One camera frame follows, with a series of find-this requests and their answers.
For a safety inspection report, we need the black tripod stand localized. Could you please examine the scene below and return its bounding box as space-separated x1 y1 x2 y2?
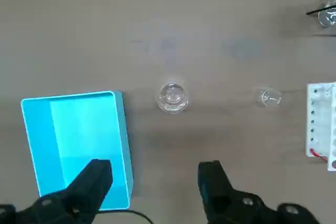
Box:
306 6 336 15

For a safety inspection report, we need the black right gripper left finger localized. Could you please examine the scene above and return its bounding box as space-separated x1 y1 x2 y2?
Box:
0 158 114 224

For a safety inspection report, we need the large glass beaker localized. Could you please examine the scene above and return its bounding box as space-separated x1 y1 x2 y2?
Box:
154 82 190 114

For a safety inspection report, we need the blue plastic bin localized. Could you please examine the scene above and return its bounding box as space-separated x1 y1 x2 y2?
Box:
20 90 134 211

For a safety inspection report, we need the small glass beaker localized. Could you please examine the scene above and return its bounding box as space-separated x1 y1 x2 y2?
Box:
253 87 283 108

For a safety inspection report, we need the white test tube rack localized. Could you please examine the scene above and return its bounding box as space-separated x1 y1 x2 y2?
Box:
306 82 336 172

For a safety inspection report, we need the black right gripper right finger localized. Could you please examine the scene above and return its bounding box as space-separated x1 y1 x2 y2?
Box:
197 160 320 224

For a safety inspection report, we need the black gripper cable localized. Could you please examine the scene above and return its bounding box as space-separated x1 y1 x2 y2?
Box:
128 210 153 224

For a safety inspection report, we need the red stirring stick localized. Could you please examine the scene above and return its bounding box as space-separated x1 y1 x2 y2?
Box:
310 149 329 162

